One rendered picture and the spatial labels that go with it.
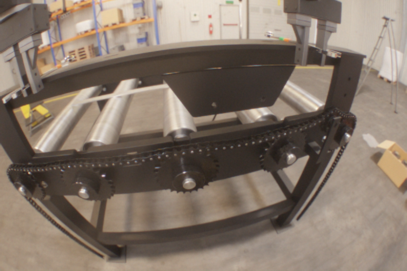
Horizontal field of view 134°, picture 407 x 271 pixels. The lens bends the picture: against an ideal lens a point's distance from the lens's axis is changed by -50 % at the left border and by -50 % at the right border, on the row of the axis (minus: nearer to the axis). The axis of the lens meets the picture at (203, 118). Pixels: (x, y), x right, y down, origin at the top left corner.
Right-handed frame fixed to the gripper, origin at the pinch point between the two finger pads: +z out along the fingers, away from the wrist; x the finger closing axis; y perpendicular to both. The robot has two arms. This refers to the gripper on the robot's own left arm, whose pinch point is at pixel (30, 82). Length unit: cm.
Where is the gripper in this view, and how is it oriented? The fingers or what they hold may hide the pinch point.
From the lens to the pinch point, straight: 39.0
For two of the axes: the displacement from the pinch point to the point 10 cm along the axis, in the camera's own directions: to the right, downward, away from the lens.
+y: -2.0, -5.1, 8.4
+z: 0.5, 8.5, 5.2
